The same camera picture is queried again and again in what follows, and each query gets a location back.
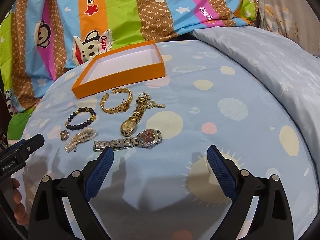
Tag silver and gold rings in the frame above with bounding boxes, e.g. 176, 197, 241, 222
59, 129, 71, 142

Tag white pearl bracelet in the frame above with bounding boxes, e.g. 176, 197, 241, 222
64, 127, 98, 153

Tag black bead bracelet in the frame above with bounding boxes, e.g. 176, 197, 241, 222
64, 107, 97, 131

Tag gold wristwatch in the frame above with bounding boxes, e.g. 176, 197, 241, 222
120, 96, 149, 137

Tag gold chain bracelet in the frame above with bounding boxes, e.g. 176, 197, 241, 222
100, 87, 133, 114

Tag person's left hand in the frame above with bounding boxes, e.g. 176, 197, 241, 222
1, 177, 29, 226

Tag light blue spotted bedsheet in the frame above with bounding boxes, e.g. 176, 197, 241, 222
13, 41, 318, 239

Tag colourful monkey print duvet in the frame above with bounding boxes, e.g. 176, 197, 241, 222
1, 0, 259, 140

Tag orange cardboard tray box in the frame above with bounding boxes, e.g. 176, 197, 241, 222
72, 41, 166, 99

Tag gold pearl charm earring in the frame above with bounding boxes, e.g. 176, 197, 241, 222
138, 92, 165, 109

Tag grey blue blanket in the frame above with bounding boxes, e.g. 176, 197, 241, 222
191, 25, 320, 165

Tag grey floral fabric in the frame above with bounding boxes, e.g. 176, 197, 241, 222
258, 0, 319, 56

